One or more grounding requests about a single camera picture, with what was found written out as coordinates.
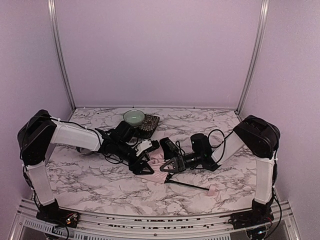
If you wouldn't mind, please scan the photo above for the pink and black umbrella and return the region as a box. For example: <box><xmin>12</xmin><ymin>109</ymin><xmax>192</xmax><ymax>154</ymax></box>
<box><xmin>146</xmin><ymin>150</ymin><xmax>221</xmax><ymax>202</ymax></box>

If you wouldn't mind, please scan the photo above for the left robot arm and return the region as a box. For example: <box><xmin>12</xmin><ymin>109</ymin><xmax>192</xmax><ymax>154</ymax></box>
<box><xmin>17</xmin><ymin>109</ymin><xmax>160</xmax><ymax>229</ymax></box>

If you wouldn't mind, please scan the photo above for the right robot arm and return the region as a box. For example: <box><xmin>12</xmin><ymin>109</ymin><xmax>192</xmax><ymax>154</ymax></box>
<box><xmin>159</xmin><ymin>115</ymin><xmax>281</xmax><ymax>230</ymax></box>

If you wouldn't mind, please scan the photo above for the black floral square plate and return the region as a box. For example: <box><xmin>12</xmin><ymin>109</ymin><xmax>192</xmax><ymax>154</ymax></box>
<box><xmin>133</xmin><ymin>114</ymin><xmax>160</xmax><ymax>139</ymax></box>

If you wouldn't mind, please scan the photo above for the celadon green ceramic bowl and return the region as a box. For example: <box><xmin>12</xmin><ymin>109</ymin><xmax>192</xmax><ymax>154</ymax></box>
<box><xmin>123</xmin><ymin>109</ymin><xmax>145</xmax><ymax>127</ymax></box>

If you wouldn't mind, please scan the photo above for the small stainless steel bowl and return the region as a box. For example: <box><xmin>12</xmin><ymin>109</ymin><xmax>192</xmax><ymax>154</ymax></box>
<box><xmin>76</xmin><ymin>147</ymin><xmax>94</xmax><ymax>156</ymax></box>

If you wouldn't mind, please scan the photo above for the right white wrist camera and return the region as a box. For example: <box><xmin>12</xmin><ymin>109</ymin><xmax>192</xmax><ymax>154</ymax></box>
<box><xmin>159</xmin><ymin>137</ymin><xmax>180</xmax><ymax>160</ymax></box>

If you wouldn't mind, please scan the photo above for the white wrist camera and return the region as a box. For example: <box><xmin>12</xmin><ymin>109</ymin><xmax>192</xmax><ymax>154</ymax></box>
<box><xmin>159</xmin><ymin>137</ymin><xmax>180</xmax><ymax>160</ymax></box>
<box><xmin>136</xmin><ymin>139</ymin><xmax>160</xmax><ymax>157</ymax></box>

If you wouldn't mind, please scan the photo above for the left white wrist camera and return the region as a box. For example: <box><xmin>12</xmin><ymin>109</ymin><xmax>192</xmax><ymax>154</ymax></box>
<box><xmin>136</xmin><ymin>139</ymin><xmax>160</xmax><ymax>157</ymax></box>

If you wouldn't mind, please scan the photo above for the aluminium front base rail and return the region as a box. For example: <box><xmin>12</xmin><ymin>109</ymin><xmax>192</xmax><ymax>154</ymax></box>
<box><xmin>8</xmin><ymin>199</ymin><xmax>301</xmax><ymax>240</ymax></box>

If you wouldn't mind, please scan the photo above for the left aluminium frame post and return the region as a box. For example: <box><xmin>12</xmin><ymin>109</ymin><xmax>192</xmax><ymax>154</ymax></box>
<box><xmin>47</xmin><ymin>0</ymin><xmax>76</xmax><ymax>112</ymax></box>

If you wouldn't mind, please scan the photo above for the aluminium frame post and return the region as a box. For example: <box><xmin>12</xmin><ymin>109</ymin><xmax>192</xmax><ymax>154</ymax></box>
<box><xmin>235</xmin><ymin>0</ymin><xmax>270</xmax><ymax>115</ymax></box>
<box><xmin>47</xmin><ymin>0</ymin><xmax>76</xmax><ymax>112</ymax></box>

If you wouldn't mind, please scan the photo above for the right aluminium frame post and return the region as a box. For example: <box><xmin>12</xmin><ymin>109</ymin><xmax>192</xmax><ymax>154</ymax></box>
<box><xmin>235</xmin><ymin>0</ymin><xmax>270</xmax><ymax>115</ymax></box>

